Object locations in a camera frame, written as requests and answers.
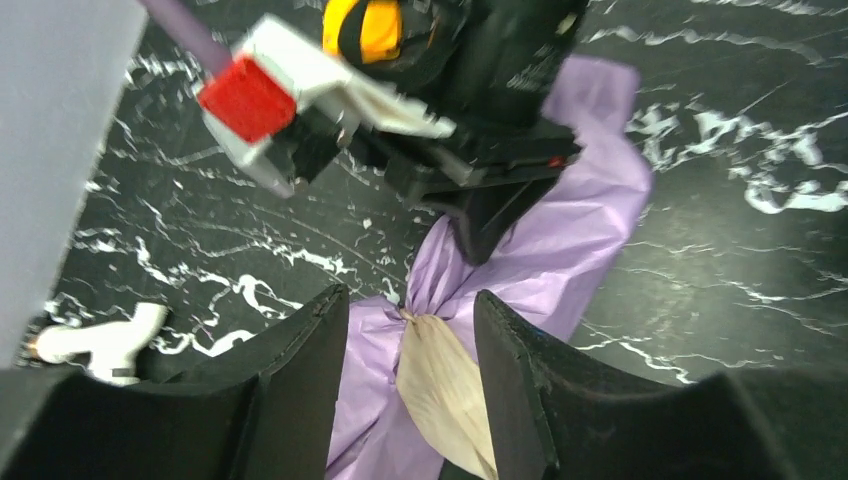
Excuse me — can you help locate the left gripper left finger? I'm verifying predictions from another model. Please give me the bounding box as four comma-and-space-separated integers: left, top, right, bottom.
1, 284, 349, 479

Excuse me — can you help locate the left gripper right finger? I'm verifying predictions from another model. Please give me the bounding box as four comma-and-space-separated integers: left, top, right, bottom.
474, 291, 847, 479

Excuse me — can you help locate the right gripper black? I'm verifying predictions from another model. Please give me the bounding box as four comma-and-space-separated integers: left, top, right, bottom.
322, 0, 588, 265

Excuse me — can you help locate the cream ribbon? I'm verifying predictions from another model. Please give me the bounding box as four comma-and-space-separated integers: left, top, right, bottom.
395, 309, 499, 480

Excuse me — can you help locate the purple wrapping paper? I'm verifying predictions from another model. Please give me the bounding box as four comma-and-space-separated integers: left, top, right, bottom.
326, 55, 653, 479

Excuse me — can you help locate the small spring connector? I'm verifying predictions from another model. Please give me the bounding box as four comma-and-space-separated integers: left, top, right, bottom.
28, 302, 170, 386

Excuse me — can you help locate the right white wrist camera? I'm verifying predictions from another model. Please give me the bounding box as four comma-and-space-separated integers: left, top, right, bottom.
196, 14, 456, 199

